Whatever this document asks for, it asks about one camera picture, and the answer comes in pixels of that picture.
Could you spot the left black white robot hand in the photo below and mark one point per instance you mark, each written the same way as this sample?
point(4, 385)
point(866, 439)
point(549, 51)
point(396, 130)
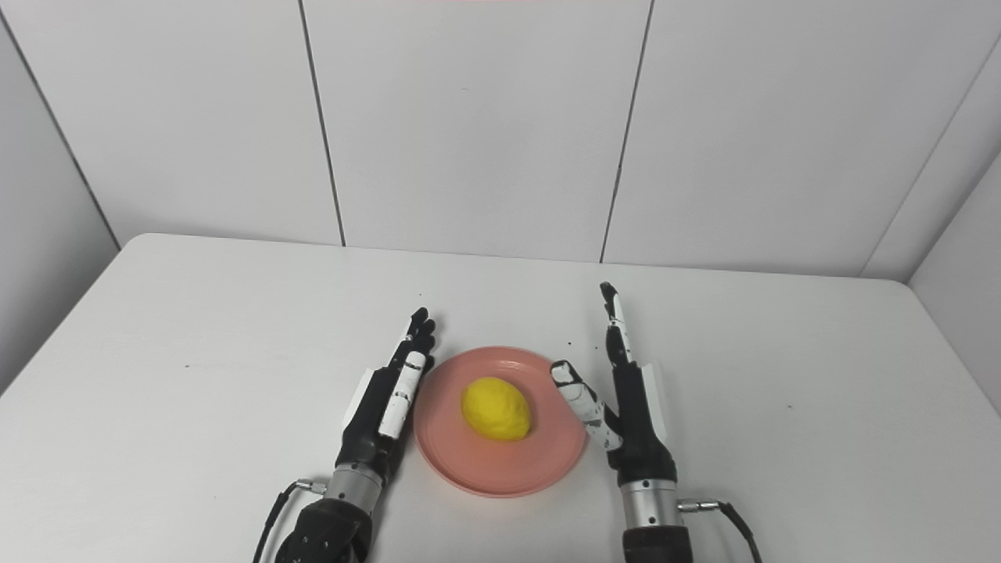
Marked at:
point(383, 414)

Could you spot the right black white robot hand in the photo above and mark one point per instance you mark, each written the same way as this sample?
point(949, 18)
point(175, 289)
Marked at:
point(633, 414)

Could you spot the yellow lemon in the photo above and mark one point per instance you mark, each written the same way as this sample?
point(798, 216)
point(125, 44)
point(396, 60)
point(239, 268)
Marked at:
point(496, 408)

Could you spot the pink round plate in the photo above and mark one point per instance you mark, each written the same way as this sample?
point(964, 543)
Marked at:
point(500, 422)

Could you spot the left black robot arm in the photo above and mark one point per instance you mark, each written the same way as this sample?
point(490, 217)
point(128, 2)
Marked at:
point(336, 520)

